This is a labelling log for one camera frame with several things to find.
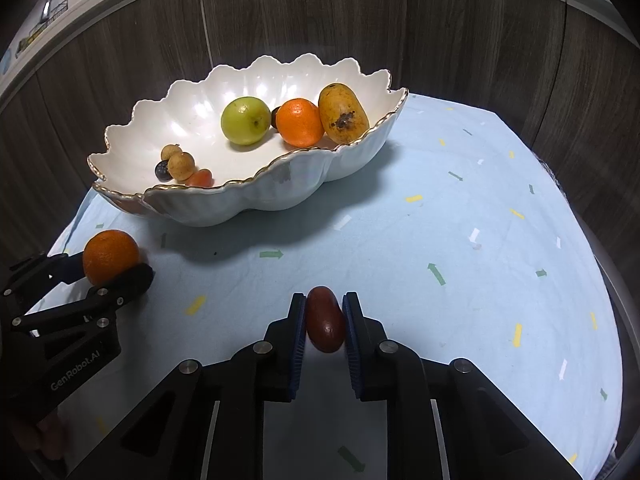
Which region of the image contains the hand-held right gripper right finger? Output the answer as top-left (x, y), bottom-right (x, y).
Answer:
top-left (342, 291), bottom-right (583, 480)

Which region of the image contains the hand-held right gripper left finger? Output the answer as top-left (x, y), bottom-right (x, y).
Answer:
top-left (65, 292), bottom-right (308, 480)

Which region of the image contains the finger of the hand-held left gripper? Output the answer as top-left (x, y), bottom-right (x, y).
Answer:
top-left (11, 262), bottom-right (155, 332)
top-left (0, 252), bottom-right (88, 307)

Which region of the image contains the orange mandarin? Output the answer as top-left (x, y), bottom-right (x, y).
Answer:
top-left (276, 98), bottom-right (326, 147)
top-left (82, 229), bottom-right (142, 287)

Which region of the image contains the dark red date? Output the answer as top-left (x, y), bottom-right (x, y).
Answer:
top-left (306, 286), bottom-right (347, 354)

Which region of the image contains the white scalloped ceramic bowl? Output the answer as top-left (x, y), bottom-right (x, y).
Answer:
top-left (87, 53), bottom-right (409, 227)

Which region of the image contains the green round apple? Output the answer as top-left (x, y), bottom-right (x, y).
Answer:
top-left (221, 96), bottom-right (272, 146)

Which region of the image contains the yellow spotted mango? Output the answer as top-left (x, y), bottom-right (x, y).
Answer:
top-left (318, 83), bottom-right (371, 144)

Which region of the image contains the person's left hand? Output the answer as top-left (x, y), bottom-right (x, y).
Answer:
top-left (10, 407), bottom-right (68, 461)

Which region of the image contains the light blue confetti tablecloth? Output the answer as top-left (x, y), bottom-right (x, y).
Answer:
top-left (37, 91), bottom-right (628, 480)

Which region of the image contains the black white checkered cloth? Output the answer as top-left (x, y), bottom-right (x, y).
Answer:
top-left (532, 152), bottom-right (571, 206)

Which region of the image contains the wire sink caddy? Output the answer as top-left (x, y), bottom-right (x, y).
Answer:
top-left (14, 0), bottom-right (70, 60)

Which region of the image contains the grey metal rail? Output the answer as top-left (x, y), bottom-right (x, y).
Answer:
top-left (595, 250), bottom-right (636, 441)

